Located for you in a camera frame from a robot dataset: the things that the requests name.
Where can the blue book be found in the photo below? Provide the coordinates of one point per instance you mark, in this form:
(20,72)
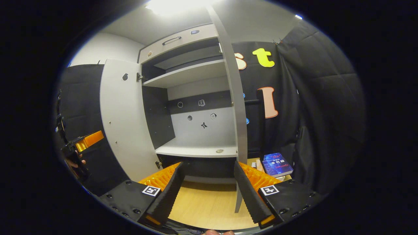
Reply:
(277,164)

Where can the grey double-door shoe cabinet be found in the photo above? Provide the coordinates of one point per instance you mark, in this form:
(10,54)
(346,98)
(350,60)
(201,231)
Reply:
(158,114)

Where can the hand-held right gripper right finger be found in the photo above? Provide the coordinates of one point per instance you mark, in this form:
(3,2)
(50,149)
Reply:
(249,192)

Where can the grey cabinet shelf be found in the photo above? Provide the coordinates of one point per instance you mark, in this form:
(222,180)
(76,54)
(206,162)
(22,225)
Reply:
(189,75)
(196,148)
(189,56)

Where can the black backdrop cloth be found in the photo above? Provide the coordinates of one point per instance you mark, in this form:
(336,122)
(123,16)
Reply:
(326,98)

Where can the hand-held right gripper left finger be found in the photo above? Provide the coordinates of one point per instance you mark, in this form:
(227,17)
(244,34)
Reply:
(171,192)

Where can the white booklets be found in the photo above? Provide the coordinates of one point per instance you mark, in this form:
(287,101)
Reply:
(259,164)

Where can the grey cabinet drawer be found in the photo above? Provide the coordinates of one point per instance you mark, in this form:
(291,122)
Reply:
(202,36)

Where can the metal door hinge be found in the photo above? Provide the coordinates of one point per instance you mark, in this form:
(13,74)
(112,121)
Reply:
(158,164)
(139,77)

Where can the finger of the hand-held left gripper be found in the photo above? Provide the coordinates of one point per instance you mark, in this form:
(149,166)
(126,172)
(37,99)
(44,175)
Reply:
(89,139)

